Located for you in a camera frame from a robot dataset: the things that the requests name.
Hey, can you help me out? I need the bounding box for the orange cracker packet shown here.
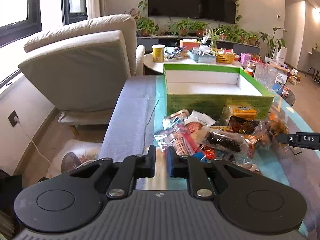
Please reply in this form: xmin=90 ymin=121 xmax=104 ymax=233
xmin=224 ymin=105 xmax=257 ymax=121

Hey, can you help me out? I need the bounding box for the dark brown snack packet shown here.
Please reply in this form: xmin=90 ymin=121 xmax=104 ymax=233
xmin=228 ymin=116 xmax=259 ymax=134

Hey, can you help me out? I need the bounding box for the pink blue snack packet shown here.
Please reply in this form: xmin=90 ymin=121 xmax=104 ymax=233
xmin=154 ymin=124 xmax=198 ymax=155

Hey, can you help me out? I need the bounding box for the white red snack sachet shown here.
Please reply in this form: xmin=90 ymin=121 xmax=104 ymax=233
xmin=162 ymin=109 xmax=190 ymax=129

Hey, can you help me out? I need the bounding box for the red snack wrapper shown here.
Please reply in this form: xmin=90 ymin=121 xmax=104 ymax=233
xmin=201 ymin=145 xmax=216 ymax=160

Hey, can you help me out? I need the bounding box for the beige buckwheat cake packet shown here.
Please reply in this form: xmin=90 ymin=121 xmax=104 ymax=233
xmin=184 ymin=111 xmax=216 ymax=140

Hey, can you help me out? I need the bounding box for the white blue paper box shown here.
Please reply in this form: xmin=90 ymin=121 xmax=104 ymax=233
xmin=272 ymin=72 xmax=287 ymax=95

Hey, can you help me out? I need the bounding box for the clear glass mug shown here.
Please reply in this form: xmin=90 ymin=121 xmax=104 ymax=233
xmin=254 ymin=63 xmax=278 ymax=92

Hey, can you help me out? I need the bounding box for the pink small box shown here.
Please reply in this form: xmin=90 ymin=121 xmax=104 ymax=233
xmin=240 ymin=53 xmax=252 ymax=65

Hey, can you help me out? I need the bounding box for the yellow wicker basket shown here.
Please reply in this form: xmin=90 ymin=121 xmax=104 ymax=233
xmin=215 ymin=53 xmax=236 ymax=64

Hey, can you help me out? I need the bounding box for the green cardboard box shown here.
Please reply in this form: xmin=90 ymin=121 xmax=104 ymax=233
xmin=164 ymin=63 xmax=274 ymax=120

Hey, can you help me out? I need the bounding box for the blue plastic tray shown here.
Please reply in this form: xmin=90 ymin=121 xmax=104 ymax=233
xmin=188 ymin=50 xmax=216 ymax=64

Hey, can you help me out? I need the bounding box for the beige sofa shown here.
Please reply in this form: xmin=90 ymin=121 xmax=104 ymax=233
xmin=18 ymin=14 xmax=145 ymax=126

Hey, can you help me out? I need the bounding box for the orange storage box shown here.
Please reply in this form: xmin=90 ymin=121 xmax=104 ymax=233
xmin=180 ymin=39 xmax=201 ymax=50

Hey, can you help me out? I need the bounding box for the round white coffee table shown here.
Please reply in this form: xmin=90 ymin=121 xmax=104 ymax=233
xmin=144 ymin=53 xmax=242 ymax=74

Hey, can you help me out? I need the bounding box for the yellow tin can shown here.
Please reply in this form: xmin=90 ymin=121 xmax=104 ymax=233
xmin=152 ymin=44 xmax=165 ymax=63

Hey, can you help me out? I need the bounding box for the wall power socket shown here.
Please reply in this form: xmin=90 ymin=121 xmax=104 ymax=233
xmin=8 ymin=111 xmax=20 ymax=127

